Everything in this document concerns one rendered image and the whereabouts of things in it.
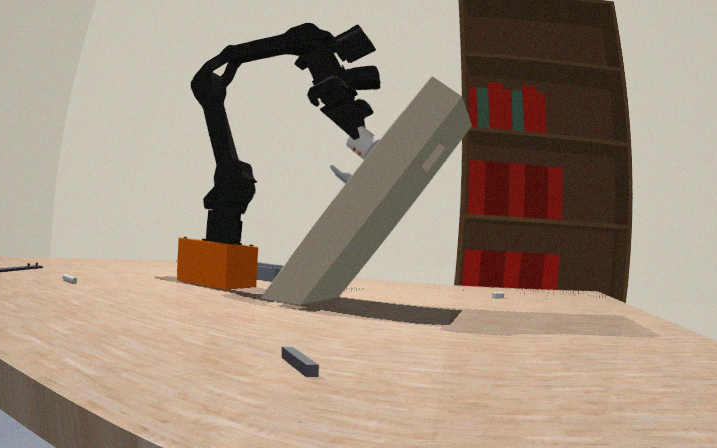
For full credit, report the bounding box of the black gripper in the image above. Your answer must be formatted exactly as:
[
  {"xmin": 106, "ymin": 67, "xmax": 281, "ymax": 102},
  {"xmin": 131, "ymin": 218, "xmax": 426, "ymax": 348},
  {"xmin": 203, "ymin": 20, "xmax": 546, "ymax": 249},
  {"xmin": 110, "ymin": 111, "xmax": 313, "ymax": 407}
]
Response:
[{"xmin": 307, "ymin": 65, "xmax": 373, "ymax": 140}]

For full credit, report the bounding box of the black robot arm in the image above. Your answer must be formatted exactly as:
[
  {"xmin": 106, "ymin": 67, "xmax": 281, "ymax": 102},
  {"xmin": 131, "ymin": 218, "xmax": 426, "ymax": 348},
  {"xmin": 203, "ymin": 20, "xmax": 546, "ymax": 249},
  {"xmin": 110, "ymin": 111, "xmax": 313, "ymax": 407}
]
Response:
[{"xmin": 190, "ymin": 23, "xmax": 380, "ymax": 245}]

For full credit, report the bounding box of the dark grey flat bar with two small pins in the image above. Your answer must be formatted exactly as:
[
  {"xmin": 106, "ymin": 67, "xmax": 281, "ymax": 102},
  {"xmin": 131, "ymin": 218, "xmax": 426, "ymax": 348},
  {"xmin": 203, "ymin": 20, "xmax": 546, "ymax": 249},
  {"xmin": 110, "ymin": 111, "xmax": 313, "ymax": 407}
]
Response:
[{"xmin": 0, "ymin": 262, "xmax": 43, "ymax": 272}]

